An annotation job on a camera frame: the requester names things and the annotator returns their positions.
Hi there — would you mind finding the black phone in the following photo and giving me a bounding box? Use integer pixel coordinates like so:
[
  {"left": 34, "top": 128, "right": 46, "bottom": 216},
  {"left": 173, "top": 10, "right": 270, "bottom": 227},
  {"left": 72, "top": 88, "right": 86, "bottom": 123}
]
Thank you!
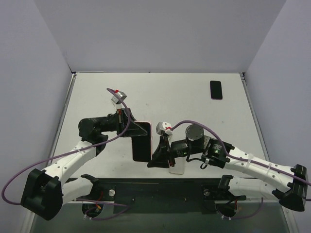
[{"left": 132, "top": 121, "right": 153, "bottom": 162}]

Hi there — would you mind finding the beige phone case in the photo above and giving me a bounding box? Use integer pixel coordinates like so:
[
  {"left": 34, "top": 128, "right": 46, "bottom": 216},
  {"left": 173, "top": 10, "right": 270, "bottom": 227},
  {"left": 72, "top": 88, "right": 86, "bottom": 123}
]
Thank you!
[{"left": 169, "top": 157, "right": 186, "bottom": 175}]

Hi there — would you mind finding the black smartphone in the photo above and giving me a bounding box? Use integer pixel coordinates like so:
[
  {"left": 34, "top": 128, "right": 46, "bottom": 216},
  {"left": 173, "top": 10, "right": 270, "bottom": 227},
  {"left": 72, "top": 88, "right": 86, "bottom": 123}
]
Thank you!
[{"left": 210, "top": 81, "right": 223, "bottom": 100}]

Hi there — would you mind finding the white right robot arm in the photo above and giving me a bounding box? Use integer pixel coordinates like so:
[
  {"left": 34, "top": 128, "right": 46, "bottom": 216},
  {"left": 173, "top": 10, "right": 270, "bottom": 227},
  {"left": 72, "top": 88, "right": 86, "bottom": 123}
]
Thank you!
[{"left": 147, "top": 120, "right": 311, "bottom": 212}]

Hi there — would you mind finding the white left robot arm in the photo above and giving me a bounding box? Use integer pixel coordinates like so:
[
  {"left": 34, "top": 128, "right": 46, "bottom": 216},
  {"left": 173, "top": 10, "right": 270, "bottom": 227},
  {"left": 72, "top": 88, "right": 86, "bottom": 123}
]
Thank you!
[{"left": 20, "top": 109, "right": 152, "bottom": 220}]

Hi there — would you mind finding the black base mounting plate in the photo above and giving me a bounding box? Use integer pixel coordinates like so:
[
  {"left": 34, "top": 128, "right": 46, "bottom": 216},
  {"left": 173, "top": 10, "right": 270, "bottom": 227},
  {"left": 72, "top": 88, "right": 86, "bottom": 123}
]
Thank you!
[{"left": 85, "top": 178, "right": 246, "bottom": 214}]

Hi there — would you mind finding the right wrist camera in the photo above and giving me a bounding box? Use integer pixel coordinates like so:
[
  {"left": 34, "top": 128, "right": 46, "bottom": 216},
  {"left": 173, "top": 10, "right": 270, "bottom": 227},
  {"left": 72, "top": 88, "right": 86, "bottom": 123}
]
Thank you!
[{"left": 156, "top": 122, "right": 173, "bottom": 138}]

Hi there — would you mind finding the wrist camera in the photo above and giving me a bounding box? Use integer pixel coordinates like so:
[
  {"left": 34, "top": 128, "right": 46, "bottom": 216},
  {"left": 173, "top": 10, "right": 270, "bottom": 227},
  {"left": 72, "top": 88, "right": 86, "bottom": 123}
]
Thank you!
[
  {"left": 111, "top": 90, "right": 127, "bottom": 110},
  {"left": 156, "top": 122, "right": 173, "bottom": 138}
]

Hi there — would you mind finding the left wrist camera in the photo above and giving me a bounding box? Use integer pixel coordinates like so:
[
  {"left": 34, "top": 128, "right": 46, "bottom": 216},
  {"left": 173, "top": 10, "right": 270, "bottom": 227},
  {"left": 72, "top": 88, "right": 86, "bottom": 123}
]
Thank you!
[{"left": 111, "top": 90, "right": 127, "bottom": 110}]

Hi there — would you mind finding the aluminium table edge rail left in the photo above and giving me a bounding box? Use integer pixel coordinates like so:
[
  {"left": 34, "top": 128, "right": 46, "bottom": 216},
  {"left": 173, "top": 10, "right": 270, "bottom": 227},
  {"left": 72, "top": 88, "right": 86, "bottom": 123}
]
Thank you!
[{"left": 47, "top": 72, "right": 77, "bottom": 159}]

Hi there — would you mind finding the aluminium table edge rail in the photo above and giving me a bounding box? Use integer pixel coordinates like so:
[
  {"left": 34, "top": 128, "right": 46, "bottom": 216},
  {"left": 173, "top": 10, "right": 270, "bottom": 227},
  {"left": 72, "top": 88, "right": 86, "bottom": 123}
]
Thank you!
[
  {"left": 239, "top": 72, "right": 270, "bottom": 161},
  {"left": 47, "top": 72, "right": 77, "bottom": 159}
]

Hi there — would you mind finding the aluminium table edge rail right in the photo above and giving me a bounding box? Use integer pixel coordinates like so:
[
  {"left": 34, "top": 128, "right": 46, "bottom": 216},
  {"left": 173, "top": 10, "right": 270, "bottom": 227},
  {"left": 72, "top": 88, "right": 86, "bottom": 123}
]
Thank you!
[{"left": 239, "top": 72, "right": 270, "bottom": 161}]

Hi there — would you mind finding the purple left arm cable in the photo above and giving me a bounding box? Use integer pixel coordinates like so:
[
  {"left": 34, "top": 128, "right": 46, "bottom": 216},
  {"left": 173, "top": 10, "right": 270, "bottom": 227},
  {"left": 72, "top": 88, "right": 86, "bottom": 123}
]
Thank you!
[{"left": 1, "top": 87, "right": 137, "bottom": 221}]

